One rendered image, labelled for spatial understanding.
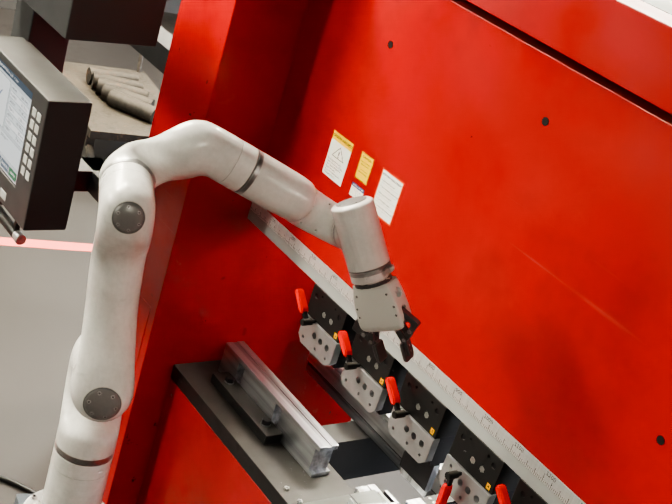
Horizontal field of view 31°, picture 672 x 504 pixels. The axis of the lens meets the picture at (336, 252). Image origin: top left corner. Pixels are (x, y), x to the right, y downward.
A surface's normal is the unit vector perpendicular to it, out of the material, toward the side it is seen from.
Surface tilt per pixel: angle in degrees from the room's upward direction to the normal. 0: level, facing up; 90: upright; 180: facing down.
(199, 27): 90
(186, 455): 90
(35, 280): 0
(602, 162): 90
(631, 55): 90
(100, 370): 62
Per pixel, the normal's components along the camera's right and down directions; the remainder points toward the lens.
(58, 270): 0.28, -0.87
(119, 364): 0.42, 0.00
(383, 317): -0.43, 0.42
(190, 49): -0.79, 0.03
